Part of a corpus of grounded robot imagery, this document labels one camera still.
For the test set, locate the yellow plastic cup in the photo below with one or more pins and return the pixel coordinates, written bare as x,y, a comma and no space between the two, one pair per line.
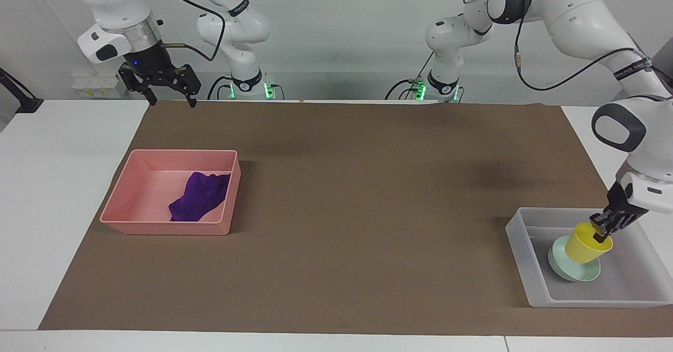
581,247

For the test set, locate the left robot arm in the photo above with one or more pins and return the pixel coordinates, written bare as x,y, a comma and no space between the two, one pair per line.
578,10

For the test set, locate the light green plate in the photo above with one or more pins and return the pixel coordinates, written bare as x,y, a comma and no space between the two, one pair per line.
562,271

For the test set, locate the purple cloth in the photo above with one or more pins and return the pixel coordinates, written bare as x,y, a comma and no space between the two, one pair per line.
202,197

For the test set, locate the black stand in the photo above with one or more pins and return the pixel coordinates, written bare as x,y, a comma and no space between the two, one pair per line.
23,102

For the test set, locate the pink plastic bin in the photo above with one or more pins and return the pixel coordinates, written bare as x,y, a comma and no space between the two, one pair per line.
157,227

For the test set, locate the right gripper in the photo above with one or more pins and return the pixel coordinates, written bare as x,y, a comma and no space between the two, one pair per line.
150,62

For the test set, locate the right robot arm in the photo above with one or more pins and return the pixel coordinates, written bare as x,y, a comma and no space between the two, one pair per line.
239,31

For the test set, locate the translucent grey plastic bin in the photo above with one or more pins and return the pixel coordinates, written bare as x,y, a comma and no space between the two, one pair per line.
526,260

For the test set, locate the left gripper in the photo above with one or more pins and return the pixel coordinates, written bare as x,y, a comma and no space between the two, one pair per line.
623,202

